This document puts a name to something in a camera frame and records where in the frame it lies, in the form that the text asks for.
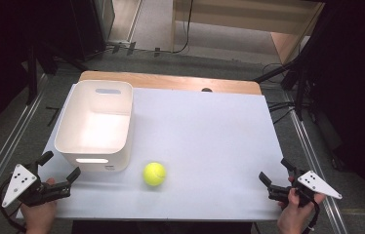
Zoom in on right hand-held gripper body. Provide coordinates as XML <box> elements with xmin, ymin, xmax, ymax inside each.
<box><xmin>267</xmin><ymin>168</ymin><xmax>344</xmax><ymax>208</ymax></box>

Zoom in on black metal stand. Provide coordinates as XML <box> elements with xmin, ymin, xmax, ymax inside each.
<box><xmin>23</xmin><ymin>41</ymin><xmax>91</xmax><ymax>106</ymax></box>

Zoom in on black cabinet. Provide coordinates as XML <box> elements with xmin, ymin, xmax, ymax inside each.
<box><xmin>68</xmin><ymin>0</ymin><xmax>116</xmax><ymax>61</ymax></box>

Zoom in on metal floor rail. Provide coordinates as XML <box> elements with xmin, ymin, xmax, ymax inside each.
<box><xmin>0</xmin><ymin>73</ymin><xmax>50</xmax><ymax>211</ymax></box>
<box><xmin>282</xmin><ymin>92</ymin><xmax>348</xmax><ymax>234</ymax></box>

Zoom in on person's right hand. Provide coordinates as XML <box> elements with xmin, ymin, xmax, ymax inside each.
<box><xmin>276</xmin><ymin>176</ymin><xmax>327</xmax><ymax>234</ymax></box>

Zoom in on person's left hand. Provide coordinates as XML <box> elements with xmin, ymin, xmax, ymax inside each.
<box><xmin>20</xmin><ymin>176</ymin><xmax>59</xmax><ymax>234</ymax></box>

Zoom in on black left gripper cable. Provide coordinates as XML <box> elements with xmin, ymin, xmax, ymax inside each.
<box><xmin>0</xmin><ymin>179</ymin><xmax>27</xmax><ymax>234</ymax></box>

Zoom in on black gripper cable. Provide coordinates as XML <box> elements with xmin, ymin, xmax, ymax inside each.
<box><xmin>301</xmin><ymin>194</ymin><xmax>321</xmax><ymax>234</ymax></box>
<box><xmin>0</xmin><ymin>179</ymin><xmax>27</xmax><ymax>234</ymax></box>

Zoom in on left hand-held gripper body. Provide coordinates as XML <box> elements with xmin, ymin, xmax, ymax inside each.
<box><xmin>1</xmin><ymin>161</ymin><xmax>72</xmax><ymax>209</ymax></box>

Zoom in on black floor cables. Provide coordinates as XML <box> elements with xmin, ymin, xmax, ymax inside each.
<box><xmin>261</xmin><ymin>62</ymin><xmax>299</xmax><ymax>125</ymax></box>

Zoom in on yellow tennis ball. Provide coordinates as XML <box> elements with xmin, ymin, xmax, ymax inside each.
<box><xmin>142</xmin><ymin>162</ymin><xmax>167</xmax><ymax>187</ymax></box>

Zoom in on dark curtain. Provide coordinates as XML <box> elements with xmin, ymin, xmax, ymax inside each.
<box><xmin>0</xmin><ymin>0</ymin><xmax>74</xmax><ymax>141</ymax></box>
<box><xmin>301</xmin><ymin>0</ymin><xmax>365</xmax><ymax>214</ymax></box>

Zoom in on black tripod stand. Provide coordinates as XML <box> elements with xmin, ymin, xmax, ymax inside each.
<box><xmin>253</xmin><ymin>32</ymin><xmax>322</xmax><ymax>122</ymax></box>

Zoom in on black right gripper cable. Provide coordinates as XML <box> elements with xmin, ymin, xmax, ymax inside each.
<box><xmin>301</xmin><ymin>194</ymin><xmax>321</xmax><ymax>234</ymax></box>

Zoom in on black hanging cable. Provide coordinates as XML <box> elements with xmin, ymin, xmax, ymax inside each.
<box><xmin>172</xmin><ymin>0</ymin><xmax>194</xmax><ymax>55</ymax></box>

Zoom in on light wooden shelf unit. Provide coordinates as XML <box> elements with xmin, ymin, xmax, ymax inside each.
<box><xmin>170</xmin><ymin>0</ymin><xmax>327</xmax><ymax>65</ymax></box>

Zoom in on white plastic storage bin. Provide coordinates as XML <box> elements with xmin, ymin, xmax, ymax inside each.
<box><xmin>54</xmin><ymin>79</ymin><xmax>135</xmax><ymax>173</ymax></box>

